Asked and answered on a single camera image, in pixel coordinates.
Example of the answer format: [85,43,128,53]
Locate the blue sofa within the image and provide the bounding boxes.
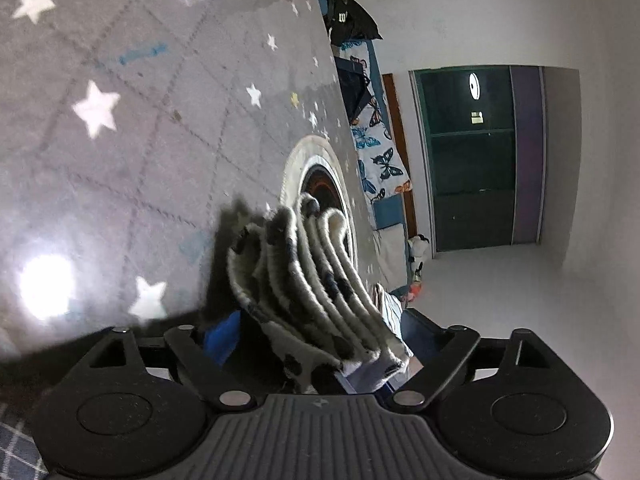
[320,0,416,301]

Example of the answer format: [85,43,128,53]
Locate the butterfly print pillow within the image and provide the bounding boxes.
[340,40,416,211]

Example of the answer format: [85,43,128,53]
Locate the black backpack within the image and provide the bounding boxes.
[335,56,373,123]

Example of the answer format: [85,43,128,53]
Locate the white polka dot pants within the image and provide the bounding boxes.
[226,192,413,393]

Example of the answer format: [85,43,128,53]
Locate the green framed window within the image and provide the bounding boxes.
[410,65,546,256]

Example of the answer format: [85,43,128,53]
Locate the round black induction cooktop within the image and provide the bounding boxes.
[280,135,361,281]

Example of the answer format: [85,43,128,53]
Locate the plaid cloth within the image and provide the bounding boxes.
[0,419,48,480]

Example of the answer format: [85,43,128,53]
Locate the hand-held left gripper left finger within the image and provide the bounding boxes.
[62,312,256,411]

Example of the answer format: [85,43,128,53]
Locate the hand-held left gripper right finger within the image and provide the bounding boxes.
[345,307,581,411]

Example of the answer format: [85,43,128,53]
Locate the striped folded cloth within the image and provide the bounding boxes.
[372,282,403,341]

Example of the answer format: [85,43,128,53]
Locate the black jacket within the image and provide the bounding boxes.
[327,0,383,48]

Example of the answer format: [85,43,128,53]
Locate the panda plush toy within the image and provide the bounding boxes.
[405,234,431,281]

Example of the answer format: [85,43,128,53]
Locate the grey pillow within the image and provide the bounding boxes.
[372,225,408,293]

